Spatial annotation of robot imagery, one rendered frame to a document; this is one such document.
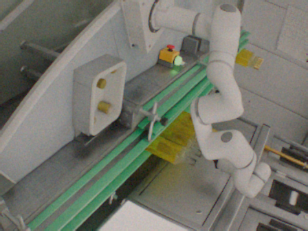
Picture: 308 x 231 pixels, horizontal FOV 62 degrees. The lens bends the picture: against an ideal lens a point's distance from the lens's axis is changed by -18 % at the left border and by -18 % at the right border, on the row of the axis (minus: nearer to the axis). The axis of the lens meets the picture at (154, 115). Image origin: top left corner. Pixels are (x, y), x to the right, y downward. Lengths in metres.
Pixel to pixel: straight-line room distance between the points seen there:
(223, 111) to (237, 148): 0.12
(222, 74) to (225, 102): 0.08
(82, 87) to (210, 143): 0.42
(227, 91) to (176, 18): 0.36
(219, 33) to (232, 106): 0.22
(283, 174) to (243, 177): 0.60
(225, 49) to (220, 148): 0.29
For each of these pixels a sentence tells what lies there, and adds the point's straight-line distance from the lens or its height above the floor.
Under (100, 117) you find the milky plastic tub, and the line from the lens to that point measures 1.08.
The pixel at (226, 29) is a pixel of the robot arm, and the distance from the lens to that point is 0.90.
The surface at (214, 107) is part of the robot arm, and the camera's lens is 0.86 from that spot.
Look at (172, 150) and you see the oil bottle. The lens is 1.15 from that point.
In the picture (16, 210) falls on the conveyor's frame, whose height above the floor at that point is 0.83.
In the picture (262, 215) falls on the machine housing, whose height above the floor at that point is 1.52.
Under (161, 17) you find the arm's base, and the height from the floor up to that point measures 0.86.
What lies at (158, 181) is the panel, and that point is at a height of 1.03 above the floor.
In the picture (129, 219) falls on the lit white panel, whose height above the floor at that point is 1.05.
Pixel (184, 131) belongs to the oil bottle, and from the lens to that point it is 1.25.
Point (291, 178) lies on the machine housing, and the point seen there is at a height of 1.62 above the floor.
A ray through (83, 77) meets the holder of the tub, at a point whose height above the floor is 0.79.
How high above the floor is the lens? 1.31
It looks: 19 degrees down
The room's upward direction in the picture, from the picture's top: 114 degrees clockwise
